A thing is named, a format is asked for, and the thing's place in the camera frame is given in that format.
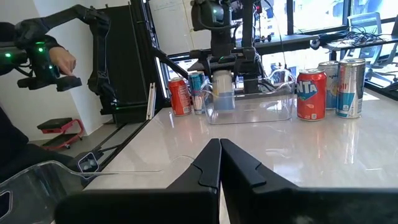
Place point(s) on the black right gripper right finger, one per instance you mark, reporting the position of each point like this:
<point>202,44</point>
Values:
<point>280,205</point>

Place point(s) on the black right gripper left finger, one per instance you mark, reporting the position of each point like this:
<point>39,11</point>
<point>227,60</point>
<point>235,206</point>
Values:
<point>186,205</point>

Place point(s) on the blue silver Red Bull can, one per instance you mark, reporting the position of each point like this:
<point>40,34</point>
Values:
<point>196,93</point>
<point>350,90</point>

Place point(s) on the red Fanta can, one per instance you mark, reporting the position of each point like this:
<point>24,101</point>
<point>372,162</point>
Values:
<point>311,99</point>
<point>180,98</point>

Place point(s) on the clear plastic bin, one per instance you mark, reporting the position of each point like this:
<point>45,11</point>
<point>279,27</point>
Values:
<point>31,186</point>
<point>255,109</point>

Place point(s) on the blue lemon soda can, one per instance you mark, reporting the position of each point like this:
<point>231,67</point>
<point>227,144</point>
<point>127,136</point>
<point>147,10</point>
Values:
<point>332,84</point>

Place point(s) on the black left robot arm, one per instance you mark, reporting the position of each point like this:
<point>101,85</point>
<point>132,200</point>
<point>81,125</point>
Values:
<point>248,77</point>

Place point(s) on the black window desk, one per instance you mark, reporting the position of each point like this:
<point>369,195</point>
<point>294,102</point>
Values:
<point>289,42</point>

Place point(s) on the black panel board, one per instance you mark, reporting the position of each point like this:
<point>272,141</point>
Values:
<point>130,62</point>

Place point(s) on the black floor power box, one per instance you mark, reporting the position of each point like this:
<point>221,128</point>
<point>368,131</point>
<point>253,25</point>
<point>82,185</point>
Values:
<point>88,162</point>

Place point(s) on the grey office chair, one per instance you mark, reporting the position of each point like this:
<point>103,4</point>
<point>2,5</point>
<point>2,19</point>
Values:
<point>363,23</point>

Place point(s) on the red black mechanic stool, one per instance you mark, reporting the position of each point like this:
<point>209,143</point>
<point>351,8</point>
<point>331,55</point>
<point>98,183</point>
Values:
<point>56,123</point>

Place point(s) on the person's hand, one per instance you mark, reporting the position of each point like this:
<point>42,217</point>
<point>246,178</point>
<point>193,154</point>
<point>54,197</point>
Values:
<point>63,59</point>

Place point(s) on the person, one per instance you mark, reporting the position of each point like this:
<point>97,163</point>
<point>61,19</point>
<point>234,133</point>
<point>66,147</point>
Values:
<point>9,146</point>

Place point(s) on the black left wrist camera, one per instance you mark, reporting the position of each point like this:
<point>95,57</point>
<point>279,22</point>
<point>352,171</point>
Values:
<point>211,14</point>

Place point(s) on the black window frame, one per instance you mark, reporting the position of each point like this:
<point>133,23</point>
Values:
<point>290,15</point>

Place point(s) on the white frame bracket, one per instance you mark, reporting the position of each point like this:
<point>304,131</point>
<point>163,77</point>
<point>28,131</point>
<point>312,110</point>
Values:
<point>151,101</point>

